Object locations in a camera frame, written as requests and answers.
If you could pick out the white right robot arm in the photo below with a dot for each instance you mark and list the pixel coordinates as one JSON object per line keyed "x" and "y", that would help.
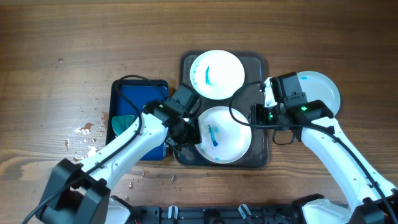
{"x": 371, "y": 198}

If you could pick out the blue water-filled tray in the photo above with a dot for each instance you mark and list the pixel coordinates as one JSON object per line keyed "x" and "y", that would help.
{"x": 139, "y": 92}

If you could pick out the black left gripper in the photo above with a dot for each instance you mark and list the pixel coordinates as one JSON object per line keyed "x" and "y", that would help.
{"x": 194, "y": 137}

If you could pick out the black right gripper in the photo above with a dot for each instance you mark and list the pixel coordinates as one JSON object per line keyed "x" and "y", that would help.
{"x": 257, "y": 111}

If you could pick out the white plate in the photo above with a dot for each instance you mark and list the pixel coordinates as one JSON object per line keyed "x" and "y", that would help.
{"x": 225, "y": 138}
{"x": 322, "y": 94}
{"x": 217, "y": 74}

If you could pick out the green sponge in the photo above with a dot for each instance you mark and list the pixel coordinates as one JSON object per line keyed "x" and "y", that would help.
{"x": 121, "y": 123}

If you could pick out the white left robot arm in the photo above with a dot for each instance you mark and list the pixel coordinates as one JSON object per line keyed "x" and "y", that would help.
{"x": 80, "y": 193}

